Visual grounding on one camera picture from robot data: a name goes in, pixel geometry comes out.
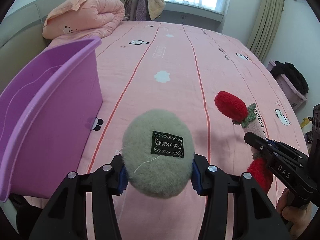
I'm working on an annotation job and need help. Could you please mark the grey fluffy pompom hair tie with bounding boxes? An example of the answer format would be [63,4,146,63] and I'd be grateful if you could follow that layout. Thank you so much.
[121,108,195,199]

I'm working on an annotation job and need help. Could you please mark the person's right hand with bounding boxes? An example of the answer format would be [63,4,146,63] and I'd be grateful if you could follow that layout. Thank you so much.
[276,188,312,239]

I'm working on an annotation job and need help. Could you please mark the pink storage box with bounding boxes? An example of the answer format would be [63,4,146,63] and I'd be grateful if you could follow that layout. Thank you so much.
[267,60,308,111]

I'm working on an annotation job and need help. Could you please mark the black clothes on box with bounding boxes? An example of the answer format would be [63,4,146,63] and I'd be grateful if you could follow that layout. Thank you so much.
[270,61,309,95]

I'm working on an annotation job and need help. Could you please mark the purple plastic basin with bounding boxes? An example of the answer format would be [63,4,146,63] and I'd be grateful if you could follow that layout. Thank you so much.
[1,38,103,202]

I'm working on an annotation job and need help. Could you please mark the pink bed sheet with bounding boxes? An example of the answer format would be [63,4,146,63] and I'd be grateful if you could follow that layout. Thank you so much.
[22,20,309,240]

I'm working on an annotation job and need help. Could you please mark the beige curtain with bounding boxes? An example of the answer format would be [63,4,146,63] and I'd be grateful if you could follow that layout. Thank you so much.
[247,0,285,62]

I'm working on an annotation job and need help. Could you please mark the folded pink quilt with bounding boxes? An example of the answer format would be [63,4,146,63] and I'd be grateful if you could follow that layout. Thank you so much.
[42,0,125,40]

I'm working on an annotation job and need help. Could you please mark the chair with draped clothes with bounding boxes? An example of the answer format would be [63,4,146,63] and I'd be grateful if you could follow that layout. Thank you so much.
[124,0,166,21]

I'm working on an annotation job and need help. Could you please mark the grey upholstered headboard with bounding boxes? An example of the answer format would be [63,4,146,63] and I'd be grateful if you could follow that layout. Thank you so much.
[0,0,66,91]

